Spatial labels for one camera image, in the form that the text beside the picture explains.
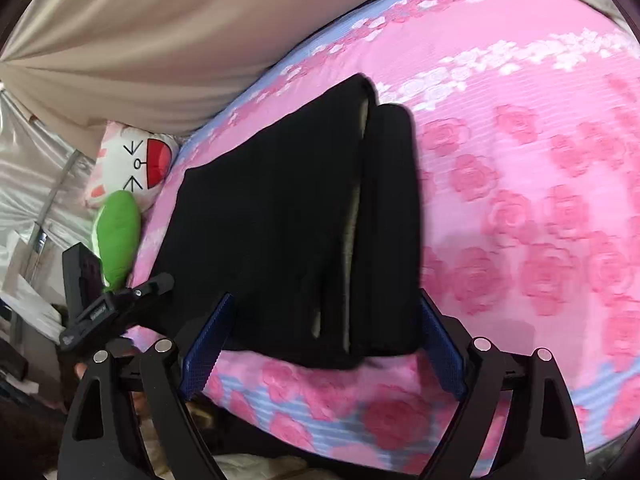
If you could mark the beige curtain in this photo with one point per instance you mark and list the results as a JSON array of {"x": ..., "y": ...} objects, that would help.
[{"x": 175, "y": 35}]

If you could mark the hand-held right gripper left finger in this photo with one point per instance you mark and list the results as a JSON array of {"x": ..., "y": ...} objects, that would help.
[{"x": 210, "y": 345}]

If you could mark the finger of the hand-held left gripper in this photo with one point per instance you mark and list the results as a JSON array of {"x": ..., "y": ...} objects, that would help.
[{"x": 152, "y": 288}]

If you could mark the white cartoon face pillow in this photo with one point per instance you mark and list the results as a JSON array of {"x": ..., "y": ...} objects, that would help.
[{"x": 125, "y": 155}]

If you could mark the green plush toy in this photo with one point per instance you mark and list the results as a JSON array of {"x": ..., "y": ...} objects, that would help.
[{"x": 117, "y": 230}]

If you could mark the silver shiny cloth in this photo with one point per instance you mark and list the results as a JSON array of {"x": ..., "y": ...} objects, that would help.
[{"x": 30, "y": 170}]

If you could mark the pink floral blanket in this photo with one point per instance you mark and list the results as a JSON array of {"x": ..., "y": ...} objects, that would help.
[{"x": 500, "y": 210}]

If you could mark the black pants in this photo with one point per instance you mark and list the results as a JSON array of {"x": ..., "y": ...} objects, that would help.
[{"x": 275, "y": 210}]

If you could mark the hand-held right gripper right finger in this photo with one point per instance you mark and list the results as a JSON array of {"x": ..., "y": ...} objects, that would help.
[{"x": 442, "y": 350}]

